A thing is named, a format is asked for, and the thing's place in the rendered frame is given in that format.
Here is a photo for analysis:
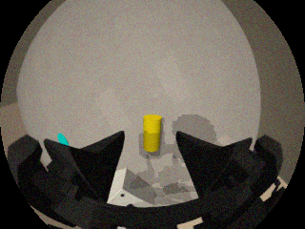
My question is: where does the yellow cylinder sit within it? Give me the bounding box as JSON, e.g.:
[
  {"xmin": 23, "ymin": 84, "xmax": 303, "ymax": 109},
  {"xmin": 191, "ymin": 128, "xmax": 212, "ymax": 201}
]
[{"xmin": 144, "ymin": 114, "xmax": 161, "ymax": 152}]

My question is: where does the cyan circle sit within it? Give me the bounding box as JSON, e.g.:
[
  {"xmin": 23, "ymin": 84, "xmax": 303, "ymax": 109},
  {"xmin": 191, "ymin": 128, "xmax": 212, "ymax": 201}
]
[{"xmin": 57, "ymin": 134, "xmax": 69, "ymax": 145}]

